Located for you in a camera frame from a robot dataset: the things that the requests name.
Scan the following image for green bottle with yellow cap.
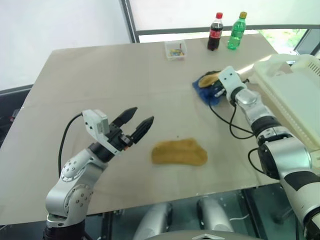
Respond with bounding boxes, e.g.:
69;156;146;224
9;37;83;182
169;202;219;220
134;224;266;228
227;11;248;50

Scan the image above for cola bottle with red cap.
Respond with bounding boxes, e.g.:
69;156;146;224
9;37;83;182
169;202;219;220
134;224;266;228
206;11;224;52

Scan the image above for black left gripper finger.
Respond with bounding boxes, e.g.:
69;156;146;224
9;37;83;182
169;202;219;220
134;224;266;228
129;115;155;145
113;107;139;131

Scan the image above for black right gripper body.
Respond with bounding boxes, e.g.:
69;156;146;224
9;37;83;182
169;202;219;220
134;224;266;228
211;80;227;100

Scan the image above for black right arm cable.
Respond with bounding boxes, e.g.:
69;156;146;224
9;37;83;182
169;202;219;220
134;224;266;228
208;98;264;175

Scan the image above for blue sock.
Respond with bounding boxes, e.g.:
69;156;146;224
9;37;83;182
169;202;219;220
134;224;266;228
191;74;227;106

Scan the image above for small colourful pieces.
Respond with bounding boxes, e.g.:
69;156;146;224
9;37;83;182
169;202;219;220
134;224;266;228
168;44;185;56

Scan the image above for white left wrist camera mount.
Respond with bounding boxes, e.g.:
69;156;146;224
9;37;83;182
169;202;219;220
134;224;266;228
82;109;123;154

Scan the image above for silver rounded robot leg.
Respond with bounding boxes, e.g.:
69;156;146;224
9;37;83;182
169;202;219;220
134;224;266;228
196;197;235;234
131;201;174;240

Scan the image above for black equipment beside table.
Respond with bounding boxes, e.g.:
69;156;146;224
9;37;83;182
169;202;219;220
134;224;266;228
0;84;34;149

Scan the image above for grey robot torso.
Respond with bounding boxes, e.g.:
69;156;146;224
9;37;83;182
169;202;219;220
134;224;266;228
153;229;260;240

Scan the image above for flat mustard yellow sock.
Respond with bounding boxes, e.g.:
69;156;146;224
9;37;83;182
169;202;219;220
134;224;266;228
150;137;209;167

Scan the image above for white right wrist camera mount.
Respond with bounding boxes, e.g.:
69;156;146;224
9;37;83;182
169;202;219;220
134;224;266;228
218;65;248;97

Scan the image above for mustard yellow sock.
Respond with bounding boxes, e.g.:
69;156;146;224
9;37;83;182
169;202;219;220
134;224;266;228
198;72;221;89
150;137;209;167

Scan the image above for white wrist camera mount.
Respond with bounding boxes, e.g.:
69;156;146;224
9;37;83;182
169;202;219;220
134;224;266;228
82;109;123;154
218;65;248;97

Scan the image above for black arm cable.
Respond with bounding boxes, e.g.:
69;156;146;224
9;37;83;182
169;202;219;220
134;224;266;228
57;113;84;179
208;98;264;175

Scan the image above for clear plastic box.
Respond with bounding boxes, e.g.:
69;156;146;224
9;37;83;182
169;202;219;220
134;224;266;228
164;39;188;61

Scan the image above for grey ribbed vertical pole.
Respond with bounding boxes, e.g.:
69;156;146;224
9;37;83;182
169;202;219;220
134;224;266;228
119;0;140;45

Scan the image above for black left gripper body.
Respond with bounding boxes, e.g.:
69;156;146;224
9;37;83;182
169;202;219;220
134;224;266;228
106;121;134;152

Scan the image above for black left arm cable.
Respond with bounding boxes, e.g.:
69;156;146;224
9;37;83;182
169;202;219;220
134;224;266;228
57;113;84;179

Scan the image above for white plastic basket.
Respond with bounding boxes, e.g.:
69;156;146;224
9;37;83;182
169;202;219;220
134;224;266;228
251;53;320;161

